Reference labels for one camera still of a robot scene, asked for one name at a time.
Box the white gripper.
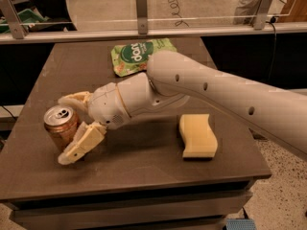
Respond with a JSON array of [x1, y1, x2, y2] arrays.
[[58, 82, 130, 165]]

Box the orange soda can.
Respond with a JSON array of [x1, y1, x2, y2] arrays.
[[43, 104, 80, 151]]

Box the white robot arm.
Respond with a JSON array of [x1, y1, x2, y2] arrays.
[[59, 51, 307, 159]]

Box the green rice chip bag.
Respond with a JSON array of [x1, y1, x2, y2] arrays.
[[110, 38, 177, 77]]

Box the green bin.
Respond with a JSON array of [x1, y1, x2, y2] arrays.
[[0, 8, 46, 35]]

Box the yellow sponge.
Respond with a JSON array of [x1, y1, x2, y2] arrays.
[[179, 114, 218, 159]]

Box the glass barrier panel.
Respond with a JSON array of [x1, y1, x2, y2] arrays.
[[0, 0, 307, 35]]

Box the blue mat corner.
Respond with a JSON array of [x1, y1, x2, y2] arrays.
[[225, 218, 257, 230]]

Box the person legs in background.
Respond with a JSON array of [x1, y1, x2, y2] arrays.
[[233, 0, 260, 25]]

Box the left metal railing bracket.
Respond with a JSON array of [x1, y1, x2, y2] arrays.
[[0, 0, 26, 39]]

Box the metal railing bracket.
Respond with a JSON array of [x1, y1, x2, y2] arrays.
[[0, 0, 26, 39], [135, 0, 148, 35], [252, 0, 272, 30]]

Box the middle metal railing bracket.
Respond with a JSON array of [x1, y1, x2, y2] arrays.
[[135, 0, 148, 35]]

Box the black coiled cord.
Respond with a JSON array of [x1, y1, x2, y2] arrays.
[[160, 0, 190, 28]]

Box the right metal railing bracket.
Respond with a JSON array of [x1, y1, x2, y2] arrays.
[[252, 0, 272, 30]]

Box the black hanging cable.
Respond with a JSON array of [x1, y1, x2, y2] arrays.
[[267, 16, 278, 83]]

